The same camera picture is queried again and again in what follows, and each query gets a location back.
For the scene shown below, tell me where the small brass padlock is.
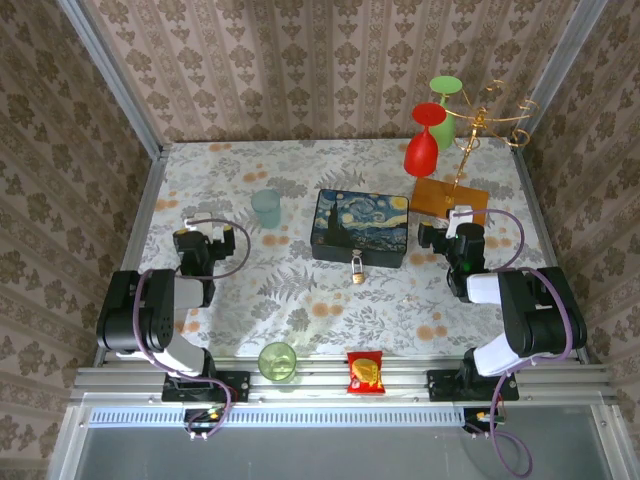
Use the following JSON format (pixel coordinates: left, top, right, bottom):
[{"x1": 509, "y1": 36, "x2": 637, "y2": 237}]
[{"x1": 348, "y1": 249, "x2": 367, "y2": 286}]

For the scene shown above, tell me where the frosted teal plastic cup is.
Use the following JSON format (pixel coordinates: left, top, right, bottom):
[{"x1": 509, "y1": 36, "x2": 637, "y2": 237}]
[{"x1": 250, "y1": 188, "x2": 283, "y2": 231}]

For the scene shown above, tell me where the starry night painted box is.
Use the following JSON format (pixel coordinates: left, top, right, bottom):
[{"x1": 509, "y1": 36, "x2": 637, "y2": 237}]
[{"x1": 310, "y1": 188, "x2": 412, "y2": 271}]

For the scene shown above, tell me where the red plastic goblet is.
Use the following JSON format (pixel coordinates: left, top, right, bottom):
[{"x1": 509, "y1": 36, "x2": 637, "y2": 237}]
[{"x1": 403, "y1": 101, "x2": 448, "y2": 179}]

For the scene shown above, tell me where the floral patterned tablecloth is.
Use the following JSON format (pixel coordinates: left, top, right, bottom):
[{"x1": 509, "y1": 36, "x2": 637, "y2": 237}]
[{"x1": 115, "y1": 139, "x2": 559, "y2": 359}]

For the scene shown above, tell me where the green plastic goblet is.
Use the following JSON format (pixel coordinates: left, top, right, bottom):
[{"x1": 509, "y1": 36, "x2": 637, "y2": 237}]
[{"x1": 428, "y1": 75, "x2": 464, "y2": 152}]

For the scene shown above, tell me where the clear green plastic cup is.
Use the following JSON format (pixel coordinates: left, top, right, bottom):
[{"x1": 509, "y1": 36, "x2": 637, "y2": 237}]
[{"x1": 257, "y1": 341, "x2": 298, "y2": 386}]

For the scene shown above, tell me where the red snack packet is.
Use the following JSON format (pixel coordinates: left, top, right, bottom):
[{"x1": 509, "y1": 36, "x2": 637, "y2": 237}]
[{"x1": 346, "y1": 350, "x2": 388, "y2": 396}]

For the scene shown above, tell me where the small wiring connector board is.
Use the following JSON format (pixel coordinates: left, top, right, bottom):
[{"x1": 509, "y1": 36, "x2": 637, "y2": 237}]
[
  {"x1": 183, "y1": 406, "x2": 227, "y2": 442},
  {"x1": 463, "y1": 406, "x2": 505, "y2": 440}
]

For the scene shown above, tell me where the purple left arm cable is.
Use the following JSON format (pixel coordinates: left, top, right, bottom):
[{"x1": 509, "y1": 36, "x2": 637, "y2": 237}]
[{"x1": 132, "y1": 217, "x2": 252, "y2": 442}]

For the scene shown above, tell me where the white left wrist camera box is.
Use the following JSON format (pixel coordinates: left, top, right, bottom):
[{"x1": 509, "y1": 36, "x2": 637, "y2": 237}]
[{"x1": 183, "y1": 211, "x2": 226, "y2": 242}]

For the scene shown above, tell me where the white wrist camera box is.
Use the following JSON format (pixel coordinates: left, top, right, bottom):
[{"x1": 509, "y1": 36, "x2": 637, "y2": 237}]
[
  {"x1": 183, "y1": 211, "x2": 226, "y2": 242},
  {"x1": 445, "y1": 203, "x2": 474, "y2": 237}
]

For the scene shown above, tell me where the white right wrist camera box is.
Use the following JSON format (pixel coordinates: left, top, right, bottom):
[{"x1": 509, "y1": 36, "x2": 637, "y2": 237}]
[{"x1": 445, "y1": 203, "x2": 474, "y2": 237}]

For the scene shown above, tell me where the gold wire rack wooden base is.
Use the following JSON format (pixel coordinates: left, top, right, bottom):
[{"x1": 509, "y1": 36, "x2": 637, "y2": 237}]
[{"x1": 410, "y1": 78, "x2": 541, "y2": 228}]

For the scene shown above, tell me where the aluminium table side rail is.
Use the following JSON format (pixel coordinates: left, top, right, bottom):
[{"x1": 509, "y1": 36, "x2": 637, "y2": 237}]
[
  {"x1": 514, "y1": 148, "x2": 592, "y2": 364},
  {"x1": 92, "y1": 152, "x2": 169, "y2": 367}
]

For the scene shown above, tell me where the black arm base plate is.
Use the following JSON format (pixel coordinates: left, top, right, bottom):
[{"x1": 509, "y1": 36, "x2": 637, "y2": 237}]
[
  {"x1": 426, "y1": 368, "x2": 520, "y2": 403},
  {"x1": 161, "y1": 370, "x2": 252, "y2": 404}
]

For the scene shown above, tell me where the aluminium frame post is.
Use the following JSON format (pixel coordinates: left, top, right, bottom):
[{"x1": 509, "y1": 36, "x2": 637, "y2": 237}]
[
  {"x1": 513, "y1": 0, "x2": 610, "y2": 154},
  {"x1": 57, "y1": 0, "x2": 169, "y2": 160}
]

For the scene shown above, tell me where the long horizontal aluminium rail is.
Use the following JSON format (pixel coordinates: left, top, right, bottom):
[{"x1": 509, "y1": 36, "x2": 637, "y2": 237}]
[{"x1": 69, "y1": 363, "x2": 617, "y2": 407}]

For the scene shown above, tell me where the white slotted cable duct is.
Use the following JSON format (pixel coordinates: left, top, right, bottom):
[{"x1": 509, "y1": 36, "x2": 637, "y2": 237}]
[{"x1": 87, "y1": 406, "x2": 467, "y2": 429}]

